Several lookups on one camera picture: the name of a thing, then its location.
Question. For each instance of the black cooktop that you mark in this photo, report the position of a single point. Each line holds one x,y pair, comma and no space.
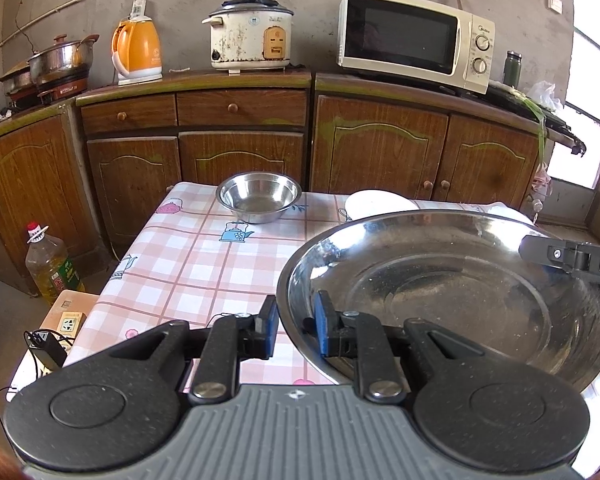
565,135

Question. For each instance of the green leek leaf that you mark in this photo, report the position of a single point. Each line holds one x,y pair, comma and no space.
540,120

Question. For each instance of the white rice cooker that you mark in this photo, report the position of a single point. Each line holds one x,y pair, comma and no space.
245,35

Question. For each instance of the small steel bowl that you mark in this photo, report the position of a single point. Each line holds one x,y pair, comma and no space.
257,200

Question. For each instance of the narrow brown wooden cabinet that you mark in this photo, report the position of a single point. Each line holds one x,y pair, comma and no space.
25,185

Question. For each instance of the cooking oil bottle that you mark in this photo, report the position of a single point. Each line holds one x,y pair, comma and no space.
52,270

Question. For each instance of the beige socket block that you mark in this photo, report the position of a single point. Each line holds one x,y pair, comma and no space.
70,323

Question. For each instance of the brown wooden cabinet with drawers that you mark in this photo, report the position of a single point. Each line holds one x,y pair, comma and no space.
130,180

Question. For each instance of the metal door with window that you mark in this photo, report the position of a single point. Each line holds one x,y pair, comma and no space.
570,200

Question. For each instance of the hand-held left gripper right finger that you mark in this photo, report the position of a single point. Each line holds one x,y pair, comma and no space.
324,325

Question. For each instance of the red black induction cooker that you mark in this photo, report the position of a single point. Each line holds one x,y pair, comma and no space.
55,90

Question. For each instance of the orange electric kettle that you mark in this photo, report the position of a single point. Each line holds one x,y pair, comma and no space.
140,52

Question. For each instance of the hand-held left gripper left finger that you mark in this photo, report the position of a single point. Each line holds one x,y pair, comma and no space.
269,322

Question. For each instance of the black power adapter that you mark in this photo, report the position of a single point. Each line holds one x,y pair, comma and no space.
47,350

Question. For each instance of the large steel plate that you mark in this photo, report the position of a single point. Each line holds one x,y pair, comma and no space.
455,285

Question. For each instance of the cream microwave oven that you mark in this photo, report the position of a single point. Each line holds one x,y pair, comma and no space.
400,35

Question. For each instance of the white bowl with green print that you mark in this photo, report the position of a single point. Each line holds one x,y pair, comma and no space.
375,205

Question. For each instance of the pink umbrella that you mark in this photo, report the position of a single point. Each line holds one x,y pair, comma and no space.
541,180

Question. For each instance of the steel pot with lid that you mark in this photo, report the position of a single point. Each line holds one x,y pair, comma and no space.
60,57

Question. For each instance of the white wall power strip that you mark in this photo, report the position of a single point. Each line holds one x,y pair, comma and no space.
137,9

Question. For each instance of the pink checked tablecloth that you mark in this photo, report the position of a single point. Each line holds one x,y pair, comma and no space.
190,260

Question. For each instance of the white wall switch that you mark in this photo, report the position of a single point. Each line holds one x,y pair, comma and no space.
556,3

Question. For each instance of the clear plastic bag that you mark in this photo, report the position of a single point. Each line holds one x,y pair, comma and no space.
542,95

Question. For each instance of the green thermos bottle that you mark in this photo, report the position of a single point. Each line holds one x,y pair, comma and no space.
512,70

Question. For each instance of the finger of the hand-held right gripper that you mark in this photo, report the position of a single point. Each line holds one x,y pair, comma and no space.
555,255

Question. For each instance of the two-door brown wooden cabinet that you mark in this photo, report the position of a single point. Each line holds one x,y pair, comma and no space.
380,155

